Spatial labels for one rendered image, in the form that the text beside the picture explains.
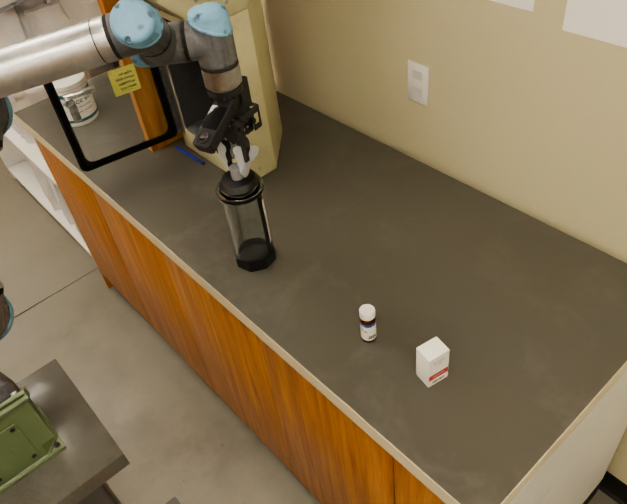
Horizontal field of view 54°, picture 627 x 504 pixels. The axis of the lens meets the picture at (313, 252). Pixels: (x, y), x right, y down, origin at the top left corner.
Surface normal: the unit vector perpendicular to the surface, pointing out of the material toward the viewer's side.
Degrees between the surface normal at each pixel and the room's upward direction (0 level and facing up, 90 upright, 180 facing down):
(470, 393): 0
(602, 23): 90
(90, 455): 0
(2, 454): 90
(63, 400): 0
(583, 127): 90
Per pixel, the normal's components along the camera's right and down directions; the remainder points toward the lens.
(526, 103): -0.74, 0.51
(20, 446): 0.66, 0.47
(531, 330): -0.11, -0.72
